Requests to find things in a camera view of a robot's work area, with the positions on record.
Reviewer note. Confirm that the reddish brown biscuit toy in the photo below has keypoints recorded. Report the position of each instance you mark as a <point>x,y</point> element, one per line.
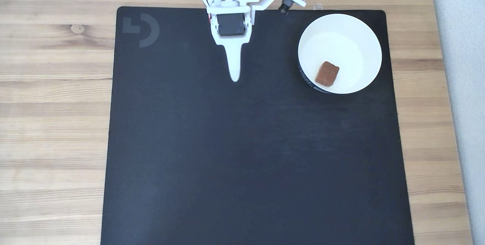
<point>327,74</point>

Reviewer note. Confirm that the small clear plastic piece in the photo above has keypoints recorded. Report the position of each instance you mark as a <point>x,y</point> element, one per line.
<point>317,7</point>

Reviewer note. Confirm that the black mouse mat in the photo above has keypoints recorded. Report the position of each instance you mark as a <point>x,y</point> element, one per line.
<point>227,161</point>

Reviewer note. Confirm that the white bowl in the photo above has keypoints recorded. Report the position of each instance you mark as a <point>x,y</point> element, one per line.
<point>348,40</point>

